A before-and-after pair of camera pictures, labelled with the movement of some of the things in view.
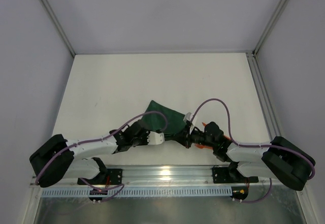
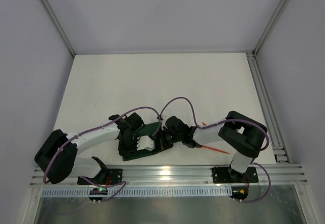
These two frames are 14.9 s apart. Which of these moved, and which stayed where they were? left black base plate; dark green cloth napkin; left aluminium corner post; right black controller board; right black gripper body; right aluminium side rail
Moved: dark green cloth napkin; right black gripper body
Stayed: left aluminium corner post; left black base plate; right black controller board; right aluminium side rail
